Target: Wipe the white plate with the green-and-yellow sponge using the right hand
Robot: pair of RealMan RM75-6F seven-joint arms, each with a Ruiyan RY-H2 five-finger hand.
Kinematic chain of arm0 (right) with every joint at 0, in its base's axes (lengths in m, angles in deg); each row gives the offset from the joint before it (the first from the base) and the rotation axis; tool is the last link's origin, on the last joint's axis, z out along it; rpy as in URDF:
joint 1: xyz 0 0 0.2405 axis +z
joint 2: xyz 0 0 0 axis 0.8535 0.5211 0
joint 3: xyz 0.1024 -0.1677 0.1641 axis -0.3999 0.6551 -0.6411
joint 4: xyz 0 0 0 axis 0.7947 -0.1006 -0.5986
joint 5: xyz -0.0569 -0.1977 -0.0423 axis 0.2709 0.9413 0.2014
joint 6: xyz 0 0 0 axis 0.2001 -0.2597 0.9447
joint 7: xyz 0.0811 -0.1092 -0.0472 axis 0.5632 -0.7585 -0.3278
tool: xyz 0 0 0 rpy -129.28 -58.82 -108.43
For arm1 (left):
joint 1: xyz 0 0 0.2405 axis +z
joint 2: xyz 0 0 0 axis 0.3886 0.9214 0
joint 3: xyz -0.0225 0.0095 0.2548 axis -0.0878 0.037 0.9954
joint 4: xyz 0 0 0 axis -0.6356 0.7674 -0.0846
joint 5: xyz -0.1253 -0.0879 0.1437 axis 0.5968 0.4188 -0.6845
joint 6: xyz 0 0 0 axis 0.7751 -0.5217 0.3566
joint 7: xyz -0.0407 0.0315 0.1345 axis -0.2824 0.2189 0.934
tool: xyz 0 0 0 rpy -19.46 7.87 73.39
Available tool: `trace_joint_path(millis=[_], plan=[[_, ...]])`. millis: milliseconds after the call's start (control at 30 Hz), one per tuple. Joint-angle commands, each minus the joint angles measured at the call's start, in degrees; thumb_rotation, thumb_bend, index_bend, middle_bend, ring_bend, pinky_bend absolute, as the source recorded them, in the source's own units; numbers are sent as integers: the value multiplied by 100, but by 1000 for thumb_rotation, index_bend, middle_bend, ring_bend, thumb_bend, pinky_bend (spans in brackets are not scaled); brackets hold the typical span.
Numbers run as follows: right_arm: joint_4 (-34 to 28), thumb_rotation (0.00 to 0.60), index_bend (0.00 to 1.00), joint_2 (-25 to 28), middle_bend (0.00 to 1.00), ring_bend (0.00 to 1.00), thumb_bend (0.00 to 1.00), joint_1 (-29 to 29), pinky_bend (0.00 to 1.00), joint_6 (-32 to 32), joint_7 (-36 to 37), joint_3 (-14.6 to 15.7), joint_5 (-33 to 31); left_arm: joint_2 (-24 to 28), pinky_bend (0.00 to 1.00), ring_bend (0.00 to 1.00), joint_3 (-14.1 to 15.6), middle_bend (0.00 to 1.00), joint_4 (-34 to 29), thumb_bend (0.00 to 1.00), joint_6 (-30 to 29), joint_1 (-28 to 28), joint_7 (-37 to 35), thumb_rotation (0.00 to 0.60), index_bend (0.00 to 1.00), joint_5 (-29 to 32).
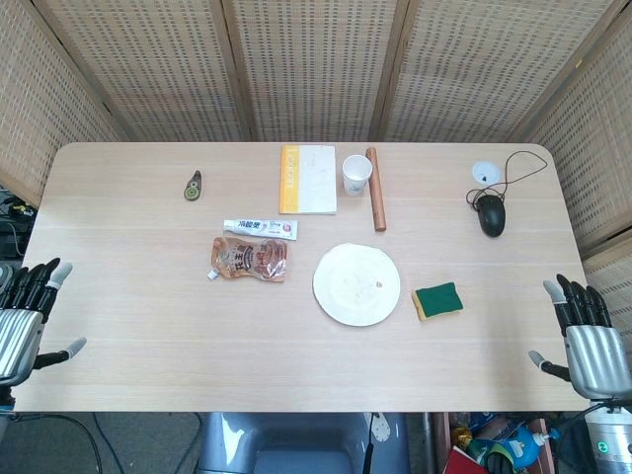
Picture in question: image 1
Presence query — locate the white round cable grommet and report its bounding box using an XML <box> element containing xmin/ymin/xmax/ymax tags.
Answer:
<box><xmin>471</xmin><ymin>160</ymin><xmax>503</xmax><ymax>187</ymax></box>

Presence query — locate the red book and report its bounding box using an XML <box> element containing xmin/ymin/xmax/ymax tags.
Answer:
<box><xmin>443</xmin><ymin>443</ymin><xmax>488</xmax><ymax>474</ymax></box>

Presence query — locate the metal table leg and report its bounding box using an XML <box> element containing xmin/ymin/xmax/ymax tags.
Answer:
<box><xmin>422</xmin><ymin>412</ymin><xmax>435</xmax><ymax>474</ymax></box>

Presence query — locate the white paper cup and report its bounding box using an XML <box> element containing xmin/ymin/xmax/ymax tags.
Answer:
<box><xmin>342</xmin><ymin>154</ymin><xmax>373</xmax><ymax>198</ymax></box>

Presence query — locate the white toothpaste tube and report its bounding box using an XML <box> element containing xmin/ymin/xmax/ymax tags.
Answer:
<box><xmin>222</xmin><ymin>218</ymin><xmax>299</xmax><ymax>242</ymax></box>

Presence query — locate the white round plate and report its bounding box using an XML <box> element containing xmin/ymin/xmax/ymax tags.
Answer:
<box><xmin>312</xmin><ymin>242</ymin><xmax>402</xmax><ymax>327</ymax></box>

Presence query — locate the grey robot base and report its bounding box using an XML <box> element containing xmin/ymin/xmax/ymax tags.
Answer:
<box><xmin>197</xmin><ymin>412</ymin><xmax>411</xmax><ymax>474</ymax></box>

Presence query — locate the blue plastic bottle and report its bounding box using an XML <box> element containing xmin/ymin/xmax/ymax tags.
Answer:
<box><xmin>498</xmin><ymin>427</ymin><xmax>562</xmax><ymax>468</ymax></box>

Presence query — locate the orange sauce pouch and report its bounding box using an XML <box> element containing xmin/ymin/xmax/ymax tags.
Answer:
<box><xmin>206</xmin><ymin>236</ymin><xmax>290</xmax><ymax>284</ymax></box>

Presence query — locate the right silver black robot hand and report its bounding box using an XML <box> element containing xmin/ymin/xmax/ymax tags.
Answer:
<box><xmin>527</xmin><ymin>274</ymin><xmax>632</xmax><ymax>401</ymax></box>

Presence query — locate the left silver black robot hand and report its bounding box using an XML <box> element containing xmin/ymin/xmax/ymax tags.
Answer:
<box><xmin>0</xmin><ymin>257</ymin><xmax>88</xmax><ymax>387</ymax></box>

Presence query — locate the wooden crate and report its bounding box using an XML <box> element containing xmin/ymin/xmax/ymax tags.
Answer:
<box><xmin>432</xmin><ymin>412</ymin><xmax>554</xmax><ymax>474</ymax></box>

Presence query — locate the black equipment with cables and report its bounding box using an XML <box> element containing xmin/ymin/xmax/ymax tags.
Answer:
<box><xmin>0</xmin><ymin>186</ymin><xmax>39</xmax><ymax>261</ymax></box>

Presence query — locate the green brown correction tape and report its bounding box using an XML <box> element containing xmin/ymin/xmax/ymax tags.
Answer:
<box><xmin>184</xmin><ymin>169</ymin><xmax>203</xmax><ymax>203</ymax></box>

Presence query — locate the black computer mouse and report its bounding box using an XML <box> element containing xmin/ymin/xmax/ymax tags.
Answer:
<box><xmin>477</xmin><ymin>194</ymin><xmax>508</xmax><ymax>238</ymax></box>

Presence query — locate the wooden rolling pin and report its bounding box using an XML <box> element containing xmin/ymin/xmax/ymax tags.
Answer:
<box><xmin>364</xmin><ymin>146</ymin><xmax>388</xmax><ymax>233</ymax></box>

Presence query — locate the yellow white notebook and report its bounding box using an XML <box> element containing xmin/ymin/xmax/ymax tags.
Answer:
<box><xmin>278</xmin><ymin>143</ymin><xmax>339</xmax><ymax>216</ymax></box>

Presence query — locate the black mouse cable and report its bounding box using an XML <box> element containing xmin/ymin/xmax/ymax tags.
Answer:
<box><xmin>465</xmin><ymin>150</ymin><xmax>548</xmax><ymax>213</ymax></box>

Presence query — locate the woven bamboo folding screen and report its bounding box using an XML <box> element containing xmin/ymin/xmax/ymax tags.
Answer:
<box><xmin>0</xmin><ymin>0</ymin><xmax>632</xmax><ymax>396</ymax></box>

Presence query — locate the green yellow sponge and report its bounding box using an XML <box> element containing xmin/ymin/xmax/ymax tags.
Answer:
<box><xmin>411</xmin><ymin>281</ymin><xmax>465</xmax><ymax>324</ymax></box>

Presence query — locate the white perforated bracket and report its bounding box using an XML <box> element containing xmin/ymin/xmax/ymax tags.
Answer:
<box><xmin>372</xmin><ymin>412</ymin><xmax>392</xmax><ymax>445</ymax></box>

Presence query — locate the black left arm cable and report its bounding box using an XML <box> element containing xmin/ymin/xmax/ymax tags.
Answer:
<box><xmin>9</xmin><ymin>413</ymin><xmax>104</xmax><ymax>474</ymax></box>

